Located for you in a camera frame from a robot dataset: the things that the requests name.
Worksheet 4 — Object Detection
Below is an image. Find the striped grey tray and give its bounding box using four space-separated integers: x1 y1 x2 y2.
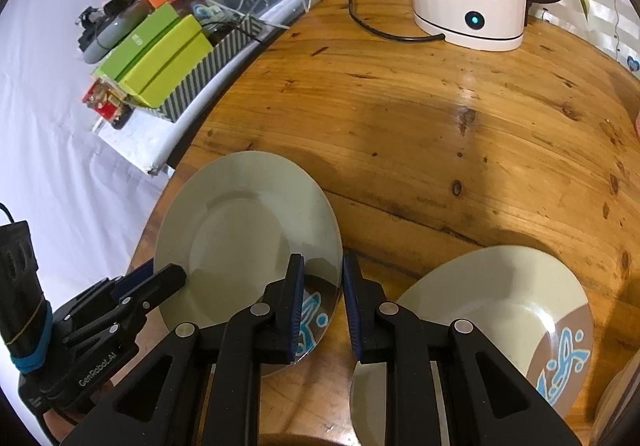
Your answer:
127 17 264 122

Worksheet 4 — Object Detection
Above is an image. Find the grey handheld device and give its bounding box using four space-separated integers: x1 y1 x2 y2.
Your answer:
76 0 152 65

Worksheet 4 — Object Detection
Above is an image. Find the beige plate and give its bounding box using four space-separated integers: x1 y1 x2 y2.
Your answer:
349 246 593 445
154 151 343 360

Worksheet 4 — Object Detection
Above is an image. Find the red figurine jar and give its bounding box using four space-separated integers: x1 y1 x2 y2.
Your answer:
82 79 134 130

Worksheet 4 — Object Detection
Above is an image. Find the lime green box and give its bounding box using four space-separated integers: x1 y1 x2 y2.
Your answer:
118 15 213 109

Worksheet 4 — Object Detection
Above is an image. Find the white side shelf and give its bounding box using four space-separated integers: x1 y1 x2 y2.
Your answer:
93 0 303 175

